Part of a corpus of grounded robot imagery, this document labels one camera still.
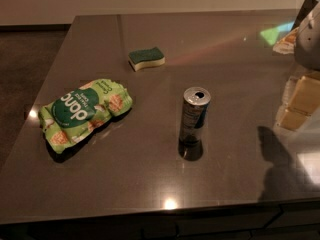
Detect green and yellow sponge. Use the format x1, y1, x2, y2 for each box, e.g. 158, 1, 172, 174
128, 47, 165, 71

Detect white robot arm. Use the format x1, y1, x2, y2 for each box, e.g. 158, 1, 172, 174
294, 4, 320, 71

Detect green rice chip bag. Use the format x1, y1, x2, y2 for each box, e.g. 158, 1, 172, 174
38, 79, 133, 154

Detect silver energy drink can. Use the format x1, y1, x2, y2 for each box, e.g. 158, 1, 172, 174
179, 87, 211, 145

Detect dark box at corner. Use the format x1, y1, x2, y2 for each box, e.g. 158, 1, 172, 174
292, 0, 320, 29

